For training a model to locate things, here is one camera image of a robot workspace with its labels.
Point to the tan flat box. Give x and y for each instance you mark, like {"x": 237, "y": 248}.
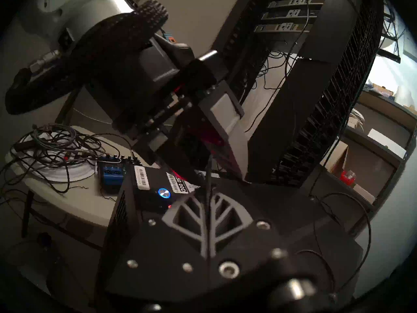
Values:
{"x": 364, "y": 193}

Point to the open cardboard box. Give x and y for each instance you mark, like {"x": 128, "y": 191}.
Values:
{"x": 335, "y": 157}

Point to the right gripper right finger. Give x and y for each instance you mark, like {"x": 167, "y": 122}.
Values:
{"x": 228, "y": 217}

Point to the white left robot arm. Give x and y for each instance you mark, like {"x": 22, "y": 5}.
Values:
{"x": 81, "y": 15}

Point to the beige rack server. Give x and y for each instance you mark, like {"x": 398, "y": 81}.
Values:
{"x": 293, "y": 2}
{"x": 283, "y": 27}

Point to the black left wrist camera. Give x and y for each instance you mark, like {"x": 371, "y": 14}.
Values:
{"x": 177, "y": 51}

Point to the black workstation tower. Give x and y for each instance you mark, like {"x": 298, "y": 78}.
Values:
{"x": 150, "y": 198}

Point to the white flat box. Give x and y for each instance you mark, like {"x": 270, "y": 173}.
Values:
{"x": 387, "y": 142}

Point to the white round disc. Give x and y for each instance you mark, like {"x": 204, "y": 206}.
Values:
{"x": 79, "y": 172}

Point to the large cardboard box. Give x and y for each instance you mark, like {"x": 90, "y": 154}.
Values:
{"x": 379, "y": 90}

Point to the small red bin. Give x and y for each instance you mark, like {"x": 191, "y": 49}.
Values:
{"x": 348, "y": 178}

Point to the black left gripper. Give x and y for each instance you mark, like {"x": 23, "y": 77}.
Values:
{"x": 143, "y": 94}

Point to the blue black audio mixer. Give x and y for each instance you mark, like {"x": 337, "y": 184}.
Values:
{"x": 112, "y": 175}

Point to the grey metal shelving unit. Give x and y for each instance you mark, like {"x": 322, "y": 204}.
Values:
{"x": 384, "y": 152}

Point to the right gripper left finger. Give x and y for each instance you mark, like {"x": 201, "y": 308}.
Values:
{"x": 190, "y": 214}

